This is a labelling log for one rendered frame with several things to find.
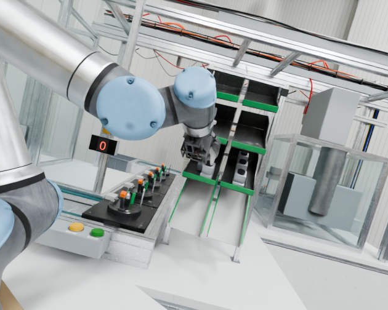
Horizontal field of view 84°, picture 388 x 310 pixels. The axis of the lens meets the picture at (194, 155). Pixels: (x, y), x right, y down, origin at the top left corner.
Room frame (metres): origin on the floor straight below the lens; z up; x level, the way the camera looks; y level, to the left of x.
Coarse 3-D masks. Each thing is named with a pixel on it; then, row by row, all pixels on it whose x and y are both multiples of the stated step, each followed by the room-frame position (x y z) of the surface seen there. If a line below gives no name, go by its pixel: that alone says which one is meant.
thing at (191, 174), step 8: (224, 152) 0.91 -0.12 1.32; (192, 160) 0.94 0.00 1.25; (216, 160) 0.98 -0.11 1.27; (192, 168) 0.88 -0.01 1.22; (216, 168) 0.91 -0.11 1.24; (184, 176) 0.82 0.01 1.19; (192, 176) 0.81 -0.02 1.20; (200, 176) 0.80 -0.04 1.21; (216, 176) 0.82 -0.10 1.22; (208, 184) 0.80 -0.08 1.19
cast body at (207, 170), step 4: (204, 164) 0.81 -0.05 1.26; (208, 164) 0.80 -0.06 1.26; (212, 164) 0.80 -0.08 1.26; (204, 168) 0.80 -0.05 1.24; (208, 168) 0.80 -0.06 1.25; (212, 168) 0.79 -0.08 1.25; (204, 172) 0.81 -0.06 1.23; (208, 172) 0.80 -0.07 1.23; (212, 172) 0.80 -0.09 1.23; (204, 176) 0.80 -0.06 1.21; (208, 176) 0.80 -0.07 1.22
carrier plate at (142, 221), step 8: (104, 200) 0.94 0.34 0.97; (96, 208) 0.84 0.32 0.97; (104, 208) 0.86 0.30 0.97; (144, 208) 0.97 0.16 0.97; (152, 208) 1.00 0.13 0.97; (88, 216) 0.77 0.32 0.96; (96, 216) 0.77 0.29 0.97; (104, 216) 0.79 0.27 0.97; (112, 216) 0.80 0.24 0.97; (144, 216) 0.88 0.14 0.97; (152, 216) 0.91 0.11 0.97; (120, 224) 0.77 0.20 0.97; (128, 224) 0.77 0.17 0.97; (136, 224) 0.79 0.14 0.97; (144, 224) 0.81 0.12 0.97
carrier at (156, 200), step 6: (126, 186) 1.22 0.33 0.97; (132, 186) 1.15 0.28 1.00; (144, 186) 1.13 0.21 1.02; (120, 192) 1.10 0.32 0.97; (132, 192) 1.09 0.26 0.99; (150, 192) 1.17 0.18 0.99; (120, 198) 1.02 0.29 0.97; (138, 198) 1.07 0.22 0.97; (144, 198) 1.08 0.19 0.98; (150, 198) 1.11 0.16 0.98; (156, 198) 1.16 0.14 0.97; (162, 198) 1.18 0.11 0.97; (144, 204) 1.02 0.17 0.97; (150, 204) 1.04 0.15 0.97; (156, 204) 1.06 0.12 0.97
